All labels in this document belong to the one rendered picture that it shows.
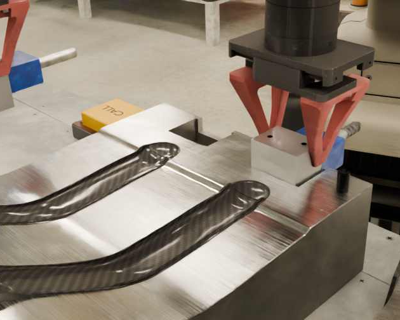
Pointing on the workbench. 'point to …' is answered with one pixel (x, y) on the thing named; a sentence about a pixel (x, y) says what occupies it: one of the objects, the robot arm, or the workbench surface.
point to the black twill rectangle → (395, 277)
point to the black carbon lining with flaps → (183, 246)
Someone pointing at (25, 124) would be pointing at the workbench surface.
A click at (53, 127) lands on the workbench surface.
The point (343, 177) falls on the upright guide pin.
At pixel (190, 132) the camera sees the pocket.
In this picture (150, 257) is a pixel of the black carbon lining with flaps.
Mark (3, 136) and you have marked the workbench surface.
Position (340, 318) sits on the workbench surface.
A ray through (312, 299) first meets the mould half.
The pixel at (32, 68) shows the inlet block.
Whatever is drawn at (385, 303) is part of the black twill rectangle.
